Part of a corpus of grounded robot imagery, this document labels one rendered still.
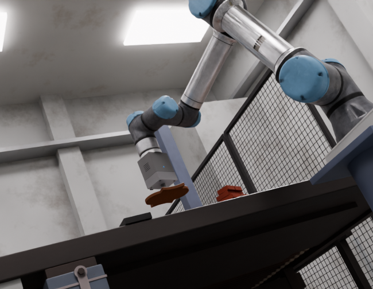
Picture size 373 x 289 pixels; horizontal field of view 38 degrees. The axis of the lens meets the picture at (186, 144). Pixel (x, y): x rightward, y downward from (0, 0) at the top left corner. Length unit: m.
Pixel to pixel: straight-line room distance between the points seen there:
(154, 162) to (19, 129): 6.01
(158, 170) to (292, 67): 0.56
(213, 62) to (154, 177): 0.43
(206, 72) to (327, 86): 0.50
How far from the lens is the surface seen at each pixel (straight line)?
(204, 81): 1.79
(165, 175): 1.72
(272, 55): 1.48
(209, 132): 7.33
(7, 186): 7.19
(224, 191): 2.72
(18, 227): 6.96
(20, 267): 1.31
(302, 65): 1.41
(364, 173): 1.45
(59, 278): 1.29
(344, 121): 1.49
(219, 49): 1.77
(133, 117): 1.80
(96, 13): 6.82
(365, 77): 6.66
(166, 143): 4.00
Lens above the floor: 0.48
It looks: 24 degrees up
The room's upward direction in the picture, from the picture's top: 24 degrees counter-clockwise
